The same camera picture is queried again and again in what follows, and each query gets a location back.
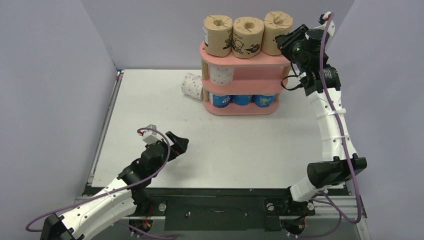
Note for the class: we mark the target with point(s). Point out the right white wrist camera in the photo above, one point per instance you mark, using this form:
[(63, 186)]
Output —
[(325, 20)]

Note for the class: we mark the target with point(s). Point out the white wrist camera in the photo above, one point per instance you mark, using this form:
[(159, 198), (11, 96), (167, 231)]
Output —
[(149, 136), (325, 20)]

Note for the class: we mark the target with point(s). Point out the blue paper roll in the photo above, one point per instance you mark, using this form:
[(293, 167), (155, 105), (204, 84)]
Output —
[(219, 101)]

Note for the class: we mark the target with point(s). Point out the brown roll black print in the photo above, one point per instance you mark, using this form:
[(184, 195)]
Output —
[(276, 23)]

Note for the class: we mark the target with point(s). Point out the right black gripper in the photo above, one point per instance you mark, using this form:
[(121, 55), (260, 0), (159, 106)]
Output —
[(288, 42)]

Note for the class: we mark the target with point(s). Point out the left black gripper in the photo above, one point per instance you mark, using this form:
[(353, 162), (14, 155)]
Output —
[(178, 148)]

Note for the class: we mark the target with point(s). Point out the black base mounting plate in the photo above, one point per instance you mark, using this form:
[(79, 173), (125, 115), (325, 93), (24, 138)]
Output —
[(220, 209)]

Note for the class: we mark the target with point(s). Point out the pink three-tier shelf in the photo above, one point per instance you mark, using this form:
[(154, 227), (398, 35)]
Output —
[(259, 75)]

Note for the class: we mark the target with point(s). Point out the floral roll on shelf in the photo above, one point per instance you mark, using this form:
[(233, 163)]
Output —
[(221, 75)]

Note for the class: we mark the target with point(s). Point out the brown roll with barcode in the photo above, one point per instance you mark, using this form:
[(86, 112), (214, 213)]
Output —
[(218, 30)]

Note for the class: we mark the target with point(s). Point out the floral paper roll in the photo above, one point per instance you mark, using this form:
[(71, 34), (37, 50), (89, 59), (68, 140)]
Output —
[(192, 86)]

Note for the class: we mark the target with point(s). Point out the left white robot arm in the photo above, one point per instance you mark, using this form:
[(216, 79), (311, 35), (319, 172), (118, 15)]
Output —
[(120, 198)]

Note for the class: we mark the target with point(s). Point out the brown roll cartoon print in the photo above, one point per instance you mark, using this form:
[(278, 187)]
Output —
[(247, 35)]

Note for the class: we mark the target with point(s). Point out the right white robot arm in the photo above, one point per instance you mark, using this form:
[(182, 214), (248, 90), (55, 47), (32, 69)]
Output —
[(340, 163)]

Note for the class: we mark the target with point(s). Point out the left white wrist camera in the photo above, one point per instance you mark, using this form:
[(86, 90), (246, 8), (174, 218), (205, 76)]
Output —
[(149, 136)]

